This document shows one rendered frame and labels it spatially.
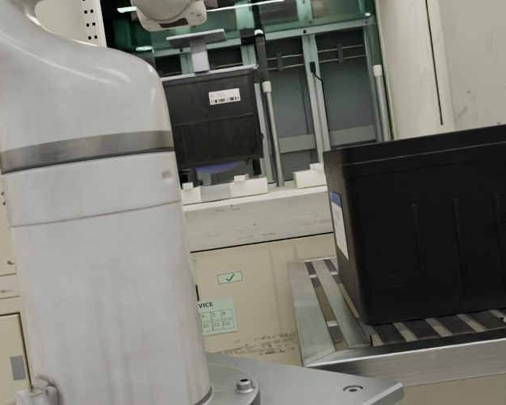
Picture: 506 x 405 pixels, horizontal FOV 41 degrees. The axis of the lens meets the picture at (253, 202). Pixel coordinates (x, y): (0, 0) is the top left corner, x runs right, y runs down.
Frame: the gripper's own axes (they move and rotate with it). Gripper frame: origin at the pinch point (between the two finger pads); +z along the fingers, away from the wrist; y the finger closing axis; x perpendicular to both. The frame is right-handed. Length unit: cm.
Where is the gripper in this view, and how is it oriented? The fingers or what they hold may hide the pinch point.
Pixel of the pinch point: (178, 18)
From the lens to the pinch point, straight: 118.4
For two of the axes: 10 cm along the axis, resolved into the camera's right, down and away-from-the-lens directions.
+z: 0.2, -0.6, 10.0
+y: 9.9, -1.4, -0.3
